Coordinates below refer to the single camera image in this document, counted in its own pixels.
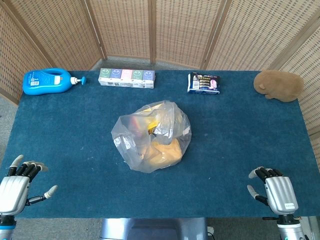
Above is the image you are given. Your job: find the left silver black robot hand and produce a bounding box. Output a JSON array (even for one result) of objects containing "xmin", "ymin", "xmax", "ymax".
[{"xmin": 0, "ymin": 154, "xmax": 59, "ymax": 216}]

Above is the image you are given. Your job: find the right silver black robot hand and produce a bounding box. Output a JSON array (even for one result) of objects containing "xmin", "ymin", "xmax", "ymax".
[{"xmin": 246, "ymin": 166, "xmax": 299, "ymax": 216}]

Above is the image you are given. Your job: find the brown plush toy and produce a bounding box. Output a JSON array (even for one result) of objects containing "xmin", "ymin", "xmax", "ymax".
[{"xmin": 253, "ymin": 70, "xmax": 305, "ymax": 103}]

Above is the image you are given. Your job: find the wicker folding screen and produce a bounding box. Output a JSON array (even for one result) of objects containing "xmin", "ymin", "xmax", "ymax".
[{"xmin": 0, "ymin": 0, "xmax": 320, "ymax": 173}]

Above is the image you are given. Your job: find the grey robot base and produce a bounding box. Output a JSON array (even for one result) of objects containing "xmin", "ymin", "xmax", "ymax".
[{"xmin": 99, "ymin": 217, "xmax": 209, "ymax": 240}]

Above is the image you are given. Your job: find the blue pump bottle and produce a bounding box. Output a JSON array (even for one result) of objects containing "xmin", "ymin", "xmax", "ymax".
[{"xmin": 22, "ymin": 68, "xmax": 88, "ymax": 96}]

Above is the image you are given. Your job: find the blue carpet table cover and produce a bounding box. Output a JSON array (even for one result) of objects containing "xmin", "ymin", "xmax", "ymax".
[{"xmin": 0, "ymin": 69, "xmax": 320, "ymax": 220}]

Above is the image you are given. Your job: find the yellow plush toy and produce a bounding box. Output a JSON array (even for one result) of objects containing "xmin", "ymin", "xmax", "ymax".
[{"xmin": 139, "ymin": 138, "xmax": 183, "ymax": 167}]

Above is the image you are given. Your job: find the clear plastic bag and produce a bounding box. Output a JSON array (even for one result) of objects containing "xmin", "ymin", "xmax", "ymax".
[{"xmin": 110, "ymin": 99, "xmax": 193, "ymax": 174}]

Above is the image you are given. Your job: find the multicolour tissue pack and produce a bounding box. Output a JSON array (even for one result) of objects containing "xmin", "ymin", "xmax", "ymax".
[{"xmin": 97, "ymin": 67, "xmax": 156, "ymax": 89}]

